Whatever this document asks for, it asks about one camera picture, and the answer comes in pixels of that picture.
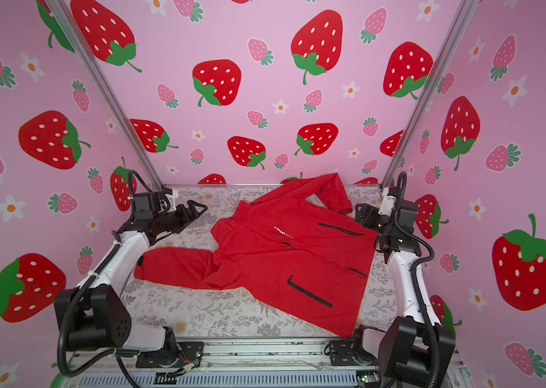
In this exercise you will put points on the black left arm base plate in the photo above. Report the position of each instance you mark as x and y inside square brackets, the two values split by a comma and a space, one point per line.
[181, 355]

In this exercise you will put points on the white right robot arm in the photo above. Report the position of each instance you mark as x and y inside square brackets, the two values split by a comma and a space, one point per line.
[417, 348]

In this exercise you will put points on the red zip-up jacket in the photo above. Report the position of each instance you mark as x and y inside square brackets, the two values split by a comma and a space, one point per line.
[297, 249]

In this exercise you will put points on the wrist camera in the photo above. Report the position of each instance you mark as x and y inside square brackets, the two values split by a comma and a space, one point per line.
[389, 197]
[155, 203]

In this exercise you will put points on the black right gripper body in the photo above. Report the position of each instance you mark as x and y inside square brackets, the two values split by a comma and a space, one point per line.
[370, 218]

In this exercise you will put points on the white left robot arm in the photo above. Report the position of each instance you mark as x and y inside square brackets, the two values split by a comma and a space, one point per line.
[94, 322]

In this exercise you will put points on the right aluminium corner post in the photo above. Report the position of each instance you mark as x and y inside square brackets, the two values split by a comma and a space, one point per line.
[456, 32]

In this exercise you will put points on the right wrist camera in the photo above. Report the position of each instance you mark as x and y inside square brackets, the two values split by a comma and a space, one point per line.
[389, 197]

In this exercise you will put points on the aluminium corner post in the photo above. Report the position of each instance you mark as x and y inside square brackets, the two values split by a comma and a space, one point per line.
[89, 61]
[456, 32]

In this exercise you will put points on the left aluminium corner post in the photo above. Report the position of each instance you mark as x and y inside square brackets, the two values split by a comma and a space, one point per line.
[89, 61]

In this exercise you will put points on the aluminium front rail frame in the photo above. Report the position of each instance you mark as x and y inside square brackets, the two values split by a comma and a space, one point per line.
[235, 362]

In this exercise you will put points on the floral grey table cloth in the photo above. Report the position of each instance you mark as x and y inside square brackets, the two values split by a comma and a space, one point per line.
[235, 312]

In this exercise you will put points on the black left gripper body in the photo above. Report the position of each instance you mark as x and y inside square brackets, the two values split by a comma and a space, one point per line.
[169, 222]

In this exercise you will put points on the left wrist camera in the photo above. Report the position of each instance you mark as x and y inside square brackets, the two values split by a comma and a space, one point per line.
[155, 203]

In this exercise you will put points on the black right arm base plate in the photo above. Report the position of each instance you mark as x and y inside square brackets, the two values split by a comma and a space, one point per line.
[345, 353]

